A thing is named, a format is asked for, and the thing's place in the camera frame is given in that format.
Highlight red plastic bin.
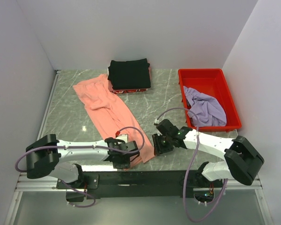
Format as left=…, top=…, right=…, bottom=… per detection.
left=178, top=68, right=242, bottom=132

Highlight aluminium rail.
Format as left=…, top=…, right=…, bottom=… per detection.
left=15, top=173, right=263, bottom=192
left=36, top=70, right=61, bottom=141

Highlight aluminium left side rail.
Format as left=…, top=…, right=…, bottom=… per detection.
left=36, top=70, right=61, bottom=141

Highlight black folded t shirt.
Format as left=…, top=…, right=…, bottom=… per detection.
left=108, top=58, right=151, bottom=90

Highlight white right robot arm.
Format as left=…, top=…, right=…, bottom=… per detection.
left=152, top=119, right=265, bottom=186

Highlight red patterned folded t shirt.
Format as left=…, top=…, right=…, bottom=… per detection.
left=108, top=82, right=148, bottom=94

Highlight lavender t shirt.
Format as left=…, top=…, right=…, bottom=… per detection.
left=183, top=86, right=227, bottom=127

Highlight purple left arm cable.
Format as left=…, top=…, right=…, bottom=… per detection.
left=15, top=126, right=146, bottom=208

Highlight pink folded t shirt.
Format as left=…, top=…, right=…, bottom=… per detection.
left=148, top=62, right=152, bottom=81

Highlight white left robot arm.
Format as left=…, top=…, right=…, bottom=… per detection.
left=26, top=134, right=139, bottom=184

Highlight salmon pink t shirt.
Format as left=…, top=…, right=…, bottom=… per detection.
left=73, top=74, right=155, bottom=166

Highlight aluminium front rail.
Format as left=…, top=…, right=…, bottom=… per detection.
left=15, top=173, right=263, bottom=192

